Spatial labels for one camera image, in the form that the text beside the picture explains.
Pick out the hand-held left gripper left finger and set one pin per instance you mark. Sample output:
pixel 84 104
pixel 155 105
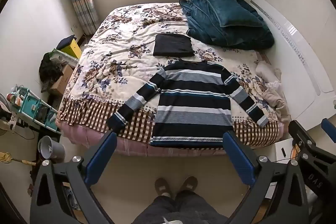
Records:
pixel 101 158

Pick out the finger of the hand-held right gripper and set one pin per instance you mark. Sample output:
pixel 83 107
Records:
pixel 330 127
pixel 302 136

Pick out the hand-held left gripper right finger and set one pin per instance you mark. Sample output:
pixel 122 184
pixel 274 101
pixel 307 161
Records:
pixel 239 158

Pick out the striped knit sweater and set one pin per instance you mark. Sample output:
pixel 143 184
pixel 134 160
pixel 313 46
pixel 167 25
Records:
pixel 191 103

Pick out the white nightstand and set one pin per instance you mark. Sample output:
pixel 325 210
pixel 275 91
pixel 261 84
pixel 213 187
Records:
pixel 282 158

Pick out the pink mattress sheet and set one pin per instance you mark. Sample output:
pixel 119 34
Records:
pixel 131 147

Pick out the grey bucket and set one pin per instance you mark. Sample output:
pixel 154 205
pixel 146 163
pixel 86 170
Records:
pixel 53 151

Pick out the beige crumpled cloth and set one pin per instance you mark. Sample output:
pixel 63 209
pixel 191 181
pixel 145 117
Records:
pixel 273 98

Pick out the person's right slipper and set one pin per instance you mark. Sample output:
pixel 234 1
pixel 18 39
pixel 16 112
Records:
pixel 189 184

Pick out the person's slipper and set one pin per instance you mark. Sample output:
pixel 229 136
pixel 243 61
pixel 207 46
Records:
pixel 162 187
pixel 189 184

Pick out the white headboard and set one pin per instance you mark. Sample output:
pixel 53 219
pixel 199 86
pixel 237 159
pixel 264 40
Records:
pixel 296 69

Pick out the person's left slipper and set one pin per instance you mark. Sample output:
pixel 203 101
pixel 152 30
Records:
pixel 162 187

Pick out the person's legs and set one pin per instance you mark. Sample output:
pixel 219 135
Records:
pixel 178 208

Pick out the cardboard box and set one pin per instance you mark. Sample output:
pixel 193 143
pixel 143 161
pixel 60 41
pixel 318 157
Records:
pixel 61 82

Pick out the teal storage rack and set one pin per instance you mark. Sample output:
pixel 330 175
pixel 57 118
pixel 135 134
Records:
pixel 34 103

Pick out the black bag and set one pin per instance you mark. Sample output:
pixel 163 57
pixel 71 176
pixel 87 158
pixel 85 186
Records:
pixel 50 69

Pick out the green-lidded plastic container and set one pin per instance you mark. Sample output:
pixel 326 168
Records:
pixel 65 57

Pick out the electric fan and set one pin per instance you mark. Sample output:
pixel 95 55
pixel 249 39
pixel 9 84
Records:
pixel 4 102

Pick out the yellow box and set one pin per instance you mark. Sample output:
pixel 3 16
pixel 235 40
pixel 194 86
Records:
pixel 72 48

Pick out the dark blue cloth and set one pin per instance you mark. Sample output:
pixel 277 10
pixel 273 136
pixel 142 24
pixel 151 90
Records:
pixel 65 41

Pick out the teal plush quilt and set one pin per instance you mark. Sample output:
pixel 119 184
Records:
pixel 210 32

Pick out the black folded garment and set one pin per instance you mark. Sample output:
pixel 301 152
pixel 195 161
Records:
pixel 173 45

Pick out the teal plush pillow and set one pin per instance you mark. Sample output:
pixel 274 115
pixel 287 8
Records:
pixel 231 12

